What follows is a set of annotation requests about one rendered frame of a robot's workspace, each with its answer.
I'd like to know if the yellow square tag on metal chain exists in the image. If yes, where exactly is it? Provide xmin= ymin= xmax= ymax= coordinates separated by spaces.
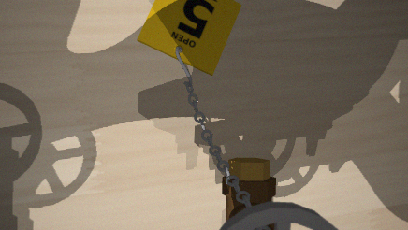
xmin=137 ymin=0 xmax=252 ymax=208

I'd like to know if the grey pipe manifold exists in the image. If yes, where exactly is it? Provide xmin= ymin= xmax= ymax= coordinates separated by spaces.
xmin=219 ymin=158 xmax=339 ymax=230

